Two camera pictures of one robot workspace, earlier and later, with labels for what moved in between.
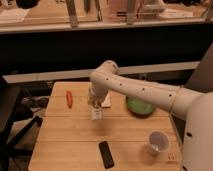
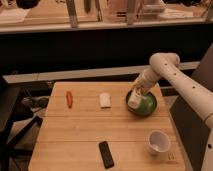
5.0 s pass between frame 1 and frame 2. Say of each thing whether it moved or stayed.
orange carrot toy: stayed
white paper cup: stayed
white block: moved
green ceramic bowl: stayed
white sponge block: stayed
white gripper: moved
